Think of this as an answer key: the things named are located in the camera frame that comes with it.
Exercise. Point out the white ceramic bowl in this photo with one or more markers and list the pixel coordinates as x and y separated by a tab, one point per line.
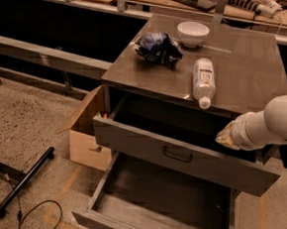
192	34

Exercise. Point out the white power strip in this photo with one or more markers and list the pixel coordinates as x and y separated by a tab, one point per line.
266	8

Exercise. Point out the crumpled blue chip bag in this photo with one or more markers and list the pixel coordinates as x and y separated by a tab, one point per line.
158	47

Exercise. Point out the green item in box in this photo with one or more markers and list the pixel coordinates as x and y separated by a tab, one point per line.
102	114

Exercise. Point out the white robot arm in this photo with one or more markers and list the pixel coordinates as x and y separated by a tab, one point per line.
275	116

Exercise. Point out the open cardboard box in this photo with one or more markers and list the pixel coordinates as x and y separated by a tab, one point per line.
83	148

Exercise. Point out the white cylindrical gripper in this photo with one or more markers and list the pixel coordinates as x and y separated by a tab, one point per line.
242	132

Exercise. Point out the grey top drawer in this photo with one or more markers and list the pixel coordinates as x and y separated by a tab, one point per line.
181	139

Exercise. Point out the grey bottom drawer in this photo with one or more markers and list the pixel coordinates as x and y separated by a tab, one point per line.
134	194

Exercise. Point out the clear plastic water bottle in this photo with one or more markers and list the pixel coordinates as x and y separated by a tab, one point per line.
204	85

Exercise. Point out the grey drawer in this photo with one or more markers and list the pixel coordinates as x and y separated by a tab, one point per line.
134	194
181	139

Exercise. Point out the grey drawer cabinet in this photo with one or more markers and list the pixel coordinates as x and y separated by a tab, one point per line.
248	74

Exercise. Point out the black metal stand bar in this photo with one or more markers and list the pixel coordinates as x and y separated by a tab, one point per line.
24	179

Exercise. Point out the metal frame rail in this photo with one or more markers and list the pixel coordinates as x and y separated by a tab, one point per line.
53	58

